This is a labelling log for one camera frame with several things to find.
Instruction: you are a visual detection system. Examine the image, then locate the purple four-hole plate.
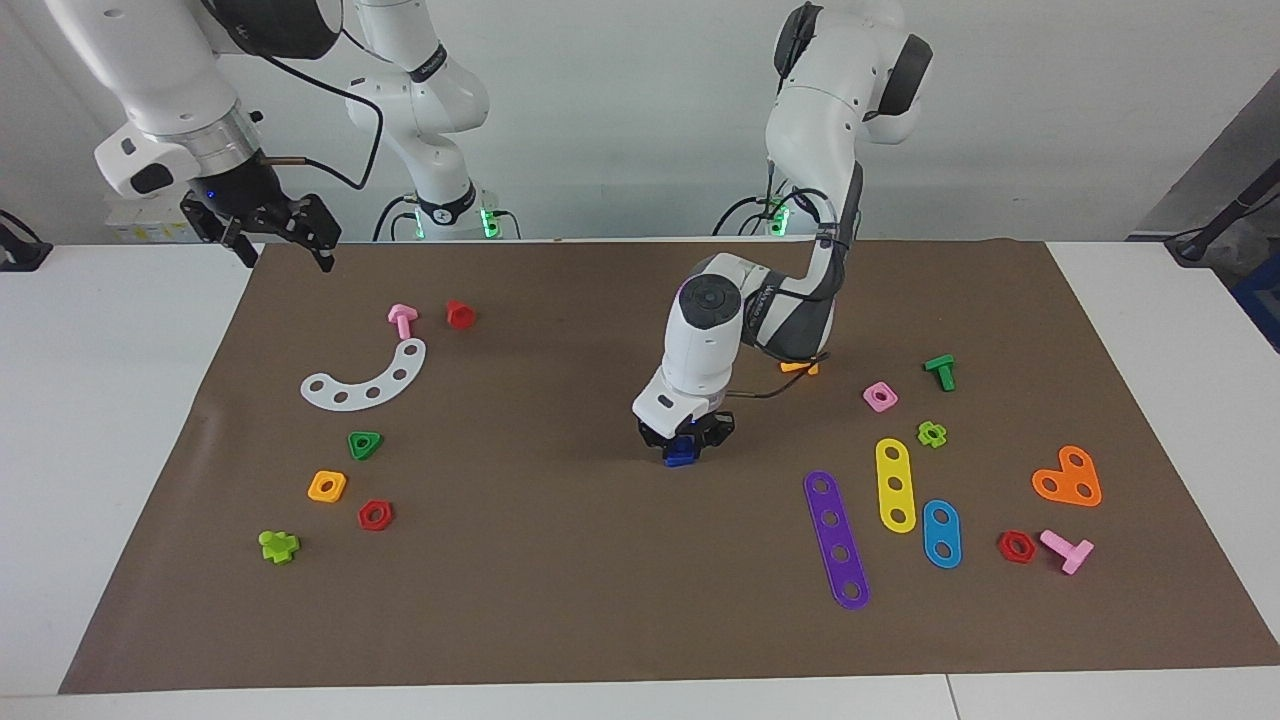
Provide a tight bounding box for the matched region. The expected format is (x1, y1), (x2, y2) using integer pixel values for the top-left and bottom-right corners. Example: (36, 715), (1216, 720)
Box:
(803, 470), (871, 611)

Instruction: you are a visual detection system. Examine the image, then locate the yellow three-hole plate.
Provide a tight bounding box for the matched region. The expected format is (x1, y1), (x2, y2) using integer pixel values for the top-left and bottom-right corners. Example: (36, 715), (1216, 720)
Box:
(875, 438), (917, 535)

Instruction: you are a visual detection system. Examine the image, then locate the black base cable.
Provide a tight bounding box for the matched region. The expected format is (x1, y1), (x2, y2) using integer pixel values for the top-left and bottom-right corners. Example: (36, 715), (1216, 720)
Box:
(712, 193), (791, 238)
(373, 193), (416, 242)

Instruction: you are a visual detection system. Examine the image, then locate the black clamp on table edge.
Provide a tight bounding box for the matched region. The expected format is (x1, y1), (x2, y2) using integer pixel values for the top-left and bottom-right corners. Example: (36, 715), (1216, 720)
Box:
(0, 210), (53, 273)

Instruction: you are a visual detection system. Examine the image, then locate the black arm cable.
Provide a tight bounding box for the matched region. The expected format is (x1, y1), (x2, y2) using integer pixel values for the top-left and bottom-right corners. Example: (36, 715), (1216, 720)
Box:
(215, 0), (386, 191)
(725, 150), (863, 401)

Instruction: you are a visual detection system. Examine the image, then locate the black right base cable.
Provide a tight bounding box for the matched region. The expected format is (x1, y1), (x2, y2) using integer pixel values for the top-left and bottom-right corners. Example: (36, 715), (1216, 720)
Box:
(373, 193), (416, 242)

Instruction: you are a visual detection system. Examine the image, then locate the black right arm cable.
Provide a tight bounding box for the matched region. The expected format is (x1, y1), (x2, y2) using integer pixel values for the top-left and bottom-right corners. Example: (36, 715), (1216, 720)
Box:
(215, 0), (386, 191)

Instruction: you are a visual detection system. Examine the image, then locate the white background box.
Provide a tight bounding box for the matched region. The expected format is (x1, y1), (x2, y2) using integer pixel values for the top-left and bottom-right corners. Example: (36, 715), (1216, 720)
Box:
(105, 195), (201, 244)

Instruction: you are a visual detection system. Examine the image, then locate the black left base cable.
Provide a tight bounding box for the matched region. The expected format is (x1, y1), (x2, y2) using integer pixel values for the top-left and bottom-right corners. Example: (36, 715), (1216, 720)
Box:
(712, 193), (791, 238)

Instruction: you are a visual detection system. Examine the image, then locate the black stand pole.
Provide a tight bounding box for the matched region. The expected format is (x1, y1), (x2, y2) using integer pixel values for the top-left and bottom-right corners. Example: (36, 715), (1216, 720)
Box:
(1165, 160), (1280, 266)

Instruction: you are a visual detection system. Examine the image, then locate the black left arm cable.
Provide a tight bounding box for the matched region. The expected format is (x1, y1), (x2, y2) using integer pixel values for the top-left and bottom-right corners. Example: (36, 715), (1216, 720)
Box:
(725, 150), (863, 401)

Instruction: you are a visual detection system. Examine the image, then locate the blue two-hole plate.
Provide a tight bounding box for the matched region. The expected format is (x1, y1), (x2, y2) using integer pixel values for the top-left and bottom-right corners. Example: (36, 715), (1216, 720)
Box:
(922, 499), (963, 570)

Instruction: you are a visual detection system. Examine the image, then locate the white curved perforated plate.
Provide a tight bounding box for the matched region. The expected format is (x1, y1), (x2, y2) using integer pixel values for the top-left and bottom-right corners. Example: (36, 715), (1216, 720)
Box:
(300, 338), (428, 412)

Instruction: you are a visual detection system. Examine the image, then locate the blue crate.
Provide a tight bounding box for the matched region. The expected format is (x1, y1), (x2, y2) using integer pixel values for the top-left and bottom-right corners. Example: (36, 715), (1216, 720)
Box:
(1232, 265), (1280, 353)

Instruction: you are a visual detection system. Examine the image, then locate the orange heart-shaped plate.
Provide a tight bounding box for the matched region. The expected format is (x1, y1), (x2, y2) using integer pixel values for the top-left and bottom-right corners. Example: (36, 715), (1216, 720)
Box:
(1031, 445), (1103, 508)

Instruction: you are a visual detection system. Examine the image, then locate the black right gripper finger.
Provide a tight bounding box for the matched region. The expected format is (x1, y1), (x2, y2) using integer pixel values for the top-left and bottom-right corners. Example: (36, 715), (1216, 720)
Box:
(180, 194), (260, 269)
(288, 193), (343, 274)

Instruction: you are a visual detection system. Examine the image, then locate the brown table mat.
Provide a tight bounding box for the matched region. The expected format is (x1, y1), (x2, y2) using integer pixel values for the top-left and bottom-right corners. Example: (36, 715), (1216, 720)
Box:
(58, 238), (1280, 695)

